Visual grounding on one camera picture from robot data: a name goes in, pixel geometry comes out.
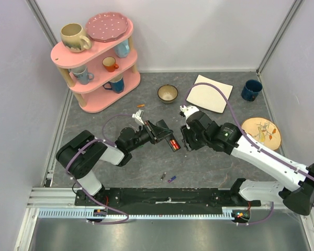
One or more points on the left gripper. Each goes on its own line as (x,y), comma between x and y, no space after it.
(156,133)

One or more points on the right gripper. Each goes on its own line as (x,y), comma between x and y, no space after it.
(192,133)

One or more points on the black remote control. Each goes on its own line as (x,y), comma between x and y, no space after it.
(170,138)

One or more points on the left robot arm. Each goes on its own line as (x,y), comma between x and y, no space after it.
(80,155)

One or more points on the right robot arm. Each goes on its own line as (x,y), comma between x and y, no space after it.
(294,182)

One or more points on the beige brown ceramic bowl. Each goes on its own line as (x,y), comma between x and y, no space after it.
(167,93)

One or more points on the white square plate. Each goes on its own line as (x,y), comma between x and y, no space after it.
(207,97)

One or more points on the dark blue faceted mug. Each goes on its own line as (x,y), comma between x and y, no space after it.
(116,84)

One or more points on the round wooden bird coaster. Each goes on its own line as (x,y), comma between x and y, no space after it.
(264,131)

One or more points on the navy blue cup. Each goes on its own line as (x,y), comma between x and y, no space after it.
(251,90)

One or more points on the pink three-tier shelf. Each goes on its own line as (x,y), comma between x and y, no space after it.
(93,97)

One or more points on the orange mug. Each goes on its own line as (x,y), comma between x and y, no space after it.
(109,63)

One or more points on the light blue mug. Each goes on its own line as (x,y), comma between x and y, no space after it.
(122,49)

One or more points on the grey blue mug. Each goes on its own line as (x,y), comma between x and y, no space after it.
(82,74)

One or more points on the pink polka dot plate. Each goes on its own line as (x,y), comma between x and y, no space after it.
(107,27)

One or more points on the beige ceramic mug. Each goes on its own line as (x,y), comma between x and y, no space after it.
(75,38)

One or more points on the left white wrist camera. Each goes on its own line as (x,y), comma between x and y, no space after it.
(138,117)

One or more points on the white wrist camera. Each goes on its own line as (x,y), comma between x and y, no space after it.
(138,117)
(187,111)

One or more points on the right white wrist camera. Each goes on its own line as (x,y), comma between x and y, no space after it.
(187,111)

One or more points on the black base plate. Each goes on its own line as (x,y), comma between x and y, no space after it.
(172,201)

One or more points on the white slotted cable duct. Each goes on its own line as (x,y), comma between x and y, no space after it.
(97,214)

